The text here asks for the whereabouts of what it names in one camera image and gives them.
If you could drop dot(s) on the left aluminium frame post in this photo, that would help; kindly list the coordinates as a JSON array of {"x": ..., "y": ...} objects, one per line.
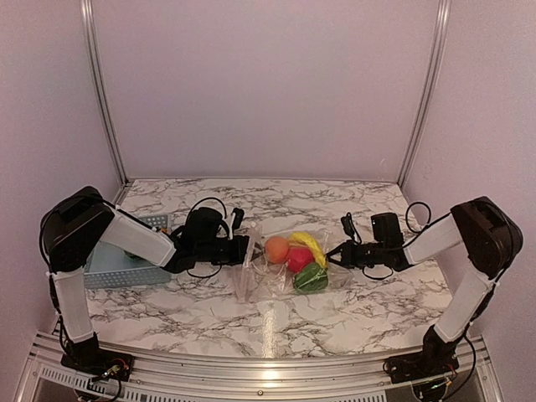
[{"x": 88, "y": 20}]

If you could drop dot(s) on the front aluminium rail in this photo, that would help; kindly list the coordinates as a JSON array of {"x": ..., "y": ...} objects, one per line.
[{"x": 162, "y": 376}]

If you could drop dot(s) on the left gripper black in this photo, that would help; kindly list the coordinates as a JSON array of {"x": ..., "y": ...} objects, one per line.
[{"x": 241, "y": 244}]

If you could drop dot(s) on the clear zip top bag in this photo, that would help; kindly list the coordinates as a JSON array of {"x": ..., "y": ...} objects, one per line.
[{"x": 257, "y": 279}]

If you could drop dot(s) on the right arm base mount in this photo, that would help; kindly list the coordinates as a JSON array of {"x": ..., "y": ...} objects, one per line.
[{"x": 423, "y": 364}]

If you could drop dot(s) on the pink red fake fruit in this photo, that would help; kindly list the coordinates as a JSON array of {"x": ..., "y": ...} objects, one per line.
[{"x": 297, "y": 258}]

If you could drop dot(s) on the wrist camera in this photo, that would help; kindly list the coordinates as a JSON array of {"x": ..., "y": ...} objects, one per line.
[
  {"x": 350, "y": 229},
  {"x": 235, "y": 221}
]

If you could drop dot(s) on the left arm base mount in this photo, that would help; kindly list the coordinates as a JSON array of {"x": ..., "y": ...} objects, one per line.
[{"x": 88, "y": 357}]

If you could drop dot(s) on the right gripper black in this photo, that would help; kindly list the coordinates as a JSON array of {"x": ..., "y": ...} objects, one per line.
[{"x": 347, "y": 260}]

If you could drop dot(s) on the right aluminium frame post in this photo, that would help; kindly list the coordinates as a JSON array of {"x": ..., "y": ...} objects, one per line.
[{"x": 432, "y": 73}]

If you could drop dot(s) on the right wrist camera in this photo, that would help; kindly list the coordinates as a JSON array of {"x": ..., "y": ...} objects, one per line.
[{"x": 350, "y": 229}]

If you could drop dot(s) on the light green fake fruit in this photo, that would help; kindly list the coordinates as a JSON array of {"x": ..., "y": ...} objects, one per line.
[{"x": 131, "y": 255}]

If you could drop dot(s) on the fake orange fruit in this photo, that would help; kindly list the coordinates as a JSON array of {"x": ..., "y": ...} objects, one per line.
[{"x": 276, "y": 249}]

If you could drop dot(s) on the aluminium frame post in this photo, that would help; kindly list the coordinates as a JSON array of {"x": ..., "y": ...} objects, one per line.
[
  {"x": 88, "y": 20},
  {"x": 432, "y": 73}
]

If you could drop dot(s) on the light blue plastic basket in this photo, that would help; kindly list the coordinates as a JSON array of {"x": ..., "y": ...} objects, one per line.
[{"x": 108, "y": 267}]

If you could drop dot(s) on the yellow fake banana bunch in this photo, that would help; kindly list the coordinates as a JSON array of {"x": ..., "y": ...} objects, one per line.
[{"x": 306, "y": 239}]

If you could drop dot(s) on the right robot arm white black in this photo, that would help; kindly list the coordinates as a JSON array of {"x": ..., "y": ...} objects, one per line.
[{"x": 491, "y": 241}]

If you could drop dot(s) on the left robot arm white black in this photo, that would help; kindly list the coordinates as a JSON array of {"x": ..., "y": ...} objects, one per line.
[{"x": 73, "y": 228}]

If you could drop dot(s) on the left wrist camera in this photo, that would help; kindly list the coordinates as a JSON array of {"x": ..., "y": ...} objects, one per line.
[{"x": 235, "y": 221}]

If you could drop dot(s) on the dark green fake vegetable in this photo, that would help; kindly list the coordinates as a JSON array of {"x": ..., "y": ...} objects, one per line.
[{"x": 310, "y": 279}]

